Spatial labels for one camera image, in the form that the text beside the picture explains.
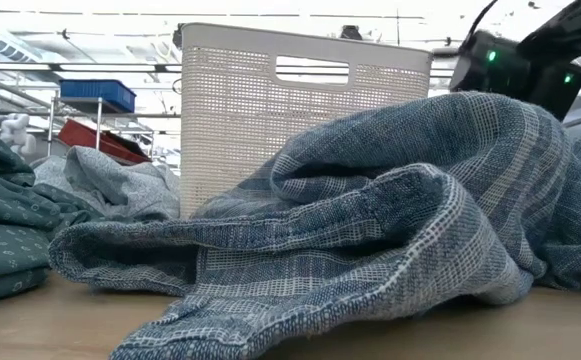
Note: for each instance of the blue striped woven shirt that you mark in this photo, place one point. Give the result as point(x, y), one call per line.
point(370, 225)

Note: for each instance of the red storage bin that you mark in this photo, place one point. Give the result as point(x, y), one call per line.
point(100, 142)

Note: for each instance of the white perforated laundry basket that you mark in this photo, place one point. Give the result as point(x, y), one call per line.
point(230, 125)

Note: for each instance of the blue storage bin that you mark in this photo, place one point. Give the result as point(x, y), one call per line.
point(97, 95)

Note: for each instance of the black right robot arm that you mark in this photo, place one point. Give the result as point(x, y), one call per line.
point(570, 30)

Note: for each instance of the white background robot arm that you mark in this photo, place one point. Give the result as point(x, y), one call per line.
point(15, 132)

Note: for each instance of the metal shelf rack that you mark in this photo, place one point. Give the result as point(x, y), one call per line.
point(50, 125)

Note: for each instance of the teal patterned shirt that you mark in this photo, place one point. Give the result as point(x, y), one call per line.
point(5, 235)

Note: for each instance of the light blue shirt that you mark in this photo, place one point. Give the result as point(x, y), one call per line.
point(120, 190)

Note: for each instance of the black round ceiling fixture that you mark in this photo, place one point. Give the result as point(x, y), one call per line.
point(177, 36)
point(351, 33)

